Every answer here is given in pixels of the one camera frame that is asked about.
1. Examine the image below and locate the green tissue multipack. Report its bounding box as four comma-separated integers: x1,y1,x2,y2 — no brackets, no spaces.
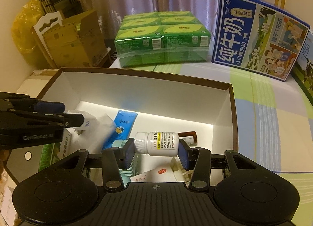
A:
114,11,212,68

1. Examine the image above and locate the brown spray bottle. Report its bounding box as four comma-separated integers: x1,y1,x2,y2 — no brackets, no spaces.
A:
177,130,197,145

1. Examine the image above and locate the yellow plastic bag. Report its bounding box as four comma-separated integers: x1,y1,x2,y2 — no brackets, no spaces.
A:
11,0,49,67

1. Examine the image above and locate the brown cardboard storage box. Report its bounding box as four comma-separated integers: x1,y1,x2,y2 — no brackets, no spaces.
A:
5,67,239,185

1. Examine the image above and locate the white charger plug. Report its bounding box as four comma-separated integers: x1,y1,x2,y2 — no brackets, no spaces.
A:
66,110,98,138

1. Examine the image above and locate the white medicine carton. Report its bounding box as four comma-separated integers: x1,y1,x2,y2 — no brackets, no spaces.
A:
127,167,189,184

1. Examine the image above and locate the checked tablecloth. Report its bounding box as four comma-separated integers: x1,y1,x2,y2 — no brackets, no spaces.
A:
109,55,313,217

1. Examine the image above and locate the green spray carton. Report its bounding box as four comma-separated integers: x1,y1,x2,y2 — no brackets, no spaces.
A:
39,129,74,171

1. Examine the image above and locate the plain cardboard box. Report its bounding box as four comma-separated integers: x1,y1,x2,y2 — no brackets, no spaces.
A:
43,9,109,68

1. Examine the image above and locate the white carved board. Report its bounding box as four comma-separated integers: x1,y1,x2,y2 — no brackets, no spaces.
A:
33,11,65,70

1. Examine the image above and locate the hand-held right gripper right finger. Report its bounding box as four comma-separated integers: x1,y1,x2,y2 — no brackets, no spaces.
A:
178,138,256,190

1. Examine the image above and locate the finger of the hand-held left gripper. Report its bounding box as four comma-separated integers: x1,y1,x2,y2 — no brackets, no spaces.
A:
0,91,66,115
0,110,85,128

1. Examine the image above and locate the white pill bottle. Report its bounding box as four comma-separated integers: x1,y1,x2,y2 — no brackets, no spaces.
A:
134,131,180,156

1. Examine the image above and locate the mint green handheld fan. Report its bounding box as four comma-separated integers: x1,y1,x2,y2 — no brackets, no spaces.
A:
111,140,142,187

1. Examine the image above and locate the blue toothpaste tube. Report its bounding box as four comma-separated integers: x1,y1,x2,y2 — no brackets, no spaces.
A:
103,110,138,150

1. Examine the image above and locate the green milk carton case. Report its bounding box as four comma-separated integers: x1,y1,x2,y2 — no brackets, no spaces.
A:
291,30,313,109

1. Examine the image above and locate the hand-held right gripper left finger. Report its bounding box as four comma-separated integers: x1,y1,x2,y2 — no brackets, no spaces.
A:
57,138,135,190

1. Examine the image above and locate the blue milk carton case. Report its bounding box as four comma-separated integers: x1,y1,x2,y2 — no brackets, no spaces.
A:
211,0,309,82

